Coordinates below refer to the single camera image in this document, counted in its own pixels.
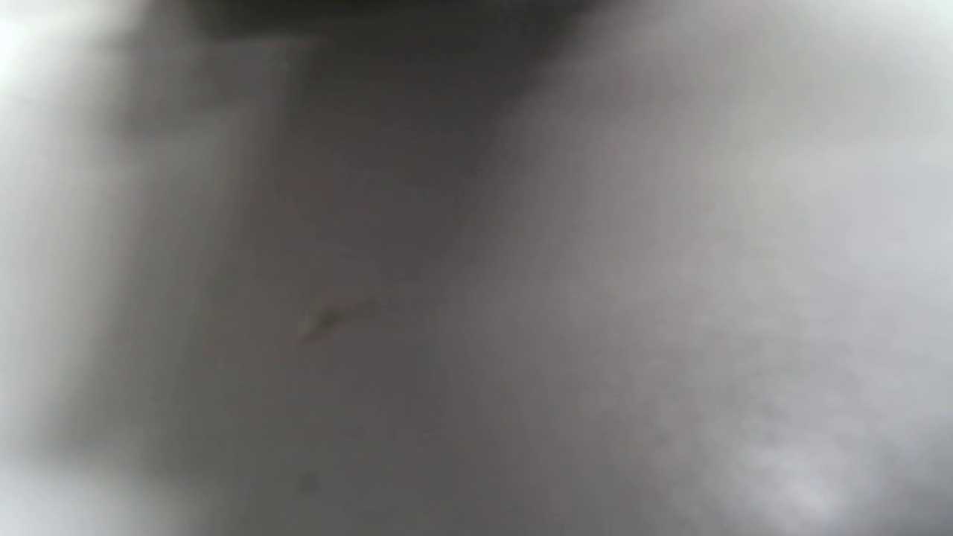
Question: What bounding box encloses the person's right hand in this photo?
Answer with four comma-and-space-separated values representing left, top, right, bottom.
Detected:
185, 0, 613, 39

